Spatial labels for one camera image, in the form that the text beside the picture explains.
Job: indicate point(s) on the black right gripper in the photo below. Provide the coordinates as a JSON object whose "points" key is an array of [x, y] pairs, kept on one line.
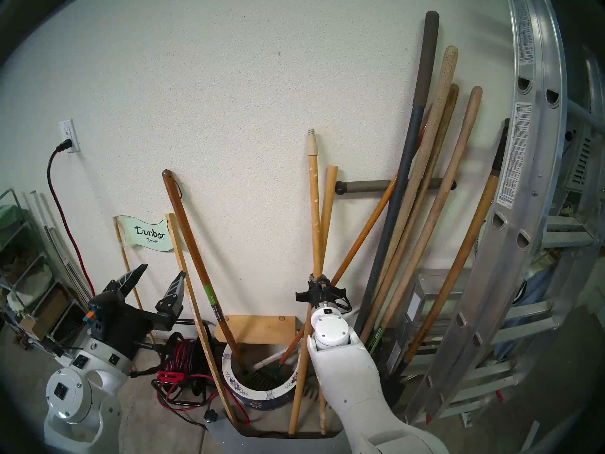
{"points": [[326, 299]]}

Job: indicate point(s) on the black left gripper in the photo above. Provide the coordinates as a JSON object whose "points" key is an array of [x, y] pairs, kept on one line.
{"points": [[123, 320]]}

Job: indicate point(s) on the plain wooden pole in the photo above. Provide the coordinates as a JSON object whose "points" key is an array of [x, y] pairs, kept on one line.
{"points": [[329, 197]]}

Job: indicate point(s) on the paint-speckled pole with threaded tip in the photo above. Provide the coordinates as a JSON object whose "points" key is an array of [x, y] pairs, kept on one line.
{"points": [[313, 197]]}

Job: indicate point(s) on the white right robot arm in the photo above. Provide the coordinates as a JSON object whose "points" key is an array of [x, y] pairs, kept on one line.
{"points": [[350, 377]]}

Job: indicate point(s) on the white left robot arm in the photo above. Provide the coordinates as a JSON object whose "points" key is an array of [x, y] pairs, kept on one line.
{"points": [[71, 396]]}

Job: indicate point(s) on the floral ceramic pot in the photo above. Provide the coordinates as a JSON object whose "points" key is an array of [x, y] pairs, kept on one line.
{"points": [[264, 398]]}

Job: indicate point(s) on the thin wooden stake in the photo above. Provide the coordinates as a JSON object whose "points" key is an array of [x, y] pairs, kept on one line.
{"points": [[124, 254]]}

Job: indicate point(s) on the Dunbar Drive paper sign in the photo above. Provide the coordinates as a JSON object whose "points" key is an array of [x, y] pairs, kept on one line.
{"points": [[151, 233]]}

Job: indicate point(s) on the wooden board with screws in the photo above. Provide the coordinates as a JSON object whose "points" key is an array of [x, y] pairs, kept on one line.
{"points": [[255, 330]]}

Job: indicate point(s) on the white pipe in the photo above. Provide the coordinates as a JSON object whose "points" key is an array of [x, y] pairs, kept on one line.
{"points": [[269, 359]]}

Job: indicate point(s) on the metal rake tines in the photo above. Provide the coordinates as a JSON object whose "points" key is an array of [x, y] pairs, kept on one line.
{"points": [[314, 394]]}

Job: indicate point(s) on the bundle of metal strips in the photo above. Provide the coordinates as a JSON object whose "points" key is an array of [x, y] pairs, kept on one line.
{"points": [[61, 254]]}

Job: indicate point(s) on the green rake head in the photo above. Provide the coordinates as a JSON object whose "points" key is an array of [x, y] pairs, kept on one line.
{"points": [[264, 377]]}

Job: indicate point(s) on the grey folded metal stool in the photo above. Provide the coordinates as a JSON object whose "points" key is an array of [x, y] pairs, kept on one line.
{"points": [[425, 292]]}

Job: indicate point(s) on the cardboard box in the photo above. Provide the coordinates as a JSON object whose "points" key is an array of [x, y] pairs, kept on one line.
{"points": [[45, 313]]}

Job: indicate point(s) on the grey bar with black cap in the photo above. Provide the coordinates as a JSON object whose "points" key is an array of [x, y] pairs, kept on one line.
{"points": [[364, 187]]}

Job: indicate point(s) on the black star knob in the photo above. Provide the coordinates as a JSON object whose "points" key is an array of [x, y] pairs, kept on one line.
{"points": [[211, 415]]}

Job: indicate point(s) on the green cloth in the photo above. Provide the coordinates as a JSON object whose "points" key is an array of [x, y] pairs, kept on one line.
{"points": [[12, 219]]}

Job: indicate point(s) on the blue cloth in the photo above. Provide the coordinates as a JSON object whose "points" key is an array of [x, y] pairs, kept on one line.
{"points": [[534, 306]]}

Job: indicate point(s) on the aluminium ladder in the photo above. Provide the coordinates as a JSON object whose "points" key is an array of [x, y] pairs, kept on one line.
{"points": [[515, 174]]}

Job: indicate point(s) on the white vented appliance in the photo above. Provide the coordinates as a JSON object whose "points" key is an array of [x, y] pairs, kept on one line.
{"points": [[579, 160]]}

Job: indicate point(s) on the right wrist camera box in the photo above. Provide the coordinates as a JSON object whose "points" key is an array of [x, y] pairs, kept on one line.
{"points": [[324, 283]]}

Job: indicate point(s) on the white wall outlet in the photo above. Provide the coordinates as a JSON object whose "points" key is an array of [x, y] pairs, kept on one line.
{"points": [[68, 129]]}

